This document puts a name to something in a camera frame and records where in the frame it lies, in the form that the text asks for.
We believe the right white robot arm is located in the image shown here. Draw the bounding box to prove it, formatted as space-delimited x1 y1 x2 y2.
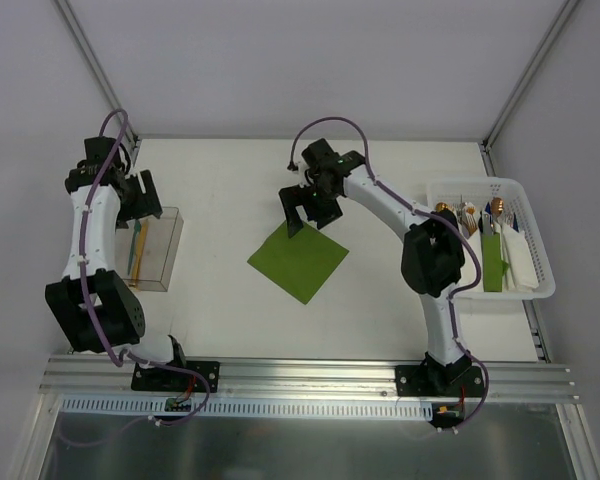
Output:
279 139 472 396

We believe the copper spoon left in basket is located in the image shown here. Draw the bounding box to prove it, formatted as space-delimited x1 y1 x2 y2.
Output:
435 202 453 212

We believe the gold knife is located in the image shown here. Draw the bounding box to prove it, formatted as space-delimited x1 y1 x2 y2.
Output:
130 221 149 287

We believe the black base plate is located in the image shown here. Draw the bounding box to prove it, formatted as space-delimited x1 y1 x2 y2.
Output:
131 360 220 393
394 363 485 398

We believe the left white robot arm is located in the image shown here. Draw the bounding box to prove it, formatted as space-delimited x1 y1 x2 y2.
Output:
44 135 189 390

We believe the green rolled napkin in basket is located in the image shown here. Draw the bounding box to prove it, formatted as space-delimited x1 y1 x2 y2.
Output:
481 233 509 293

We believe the aluminium rail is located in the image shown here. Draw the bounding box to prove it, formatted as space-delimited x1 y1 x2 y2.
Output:
39 354 581 404

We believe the green paper napkin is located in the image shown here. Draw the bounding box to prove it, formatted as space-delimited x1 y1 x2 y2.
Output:
247 222 349 305

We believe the teal plastic fork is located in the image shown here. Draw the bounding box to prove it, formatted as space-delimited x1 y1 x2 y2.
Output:
127 219 142 275

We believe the clear plastic utensil box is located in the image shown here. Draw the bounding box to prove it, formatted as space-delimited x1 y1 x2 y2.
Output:
115 207 184 292

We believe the white rolled napkin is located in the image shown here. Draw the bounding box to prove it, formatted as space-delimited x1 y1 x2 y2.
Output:
457 202 481 239
501 224 539 292

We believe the white slotted cable duct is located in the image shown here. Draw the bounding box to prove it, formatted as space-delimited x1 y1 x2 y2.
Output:
61 395 433 422

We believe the copper spoon in basket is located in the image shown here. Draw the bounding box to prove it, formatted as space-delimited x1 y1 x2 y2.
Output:
490 197 504 221
435 202 453 212

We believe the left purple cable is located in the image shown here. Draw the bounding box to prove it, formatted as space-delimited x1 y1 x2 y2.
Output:
54 108 212 446

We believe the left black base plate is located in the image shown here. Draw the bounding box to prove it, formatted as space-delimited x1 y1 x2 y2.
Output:
131 360 220 393

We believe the white plastic basket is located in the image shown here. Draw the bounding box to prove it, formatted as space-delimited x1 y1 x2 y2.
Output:
427 177 555 301

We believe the white rolled napkin right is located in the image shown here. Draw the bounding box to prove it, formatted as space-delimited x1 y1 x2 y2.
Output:
501 224 539 292

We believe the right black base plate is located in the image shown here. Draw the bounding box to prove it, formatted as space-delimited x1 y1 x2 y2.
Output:
394 363 485 398

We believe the white rolled napkin middle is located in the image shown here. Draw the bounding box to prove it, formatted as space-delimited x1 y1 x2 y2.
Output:
457 202 481 239

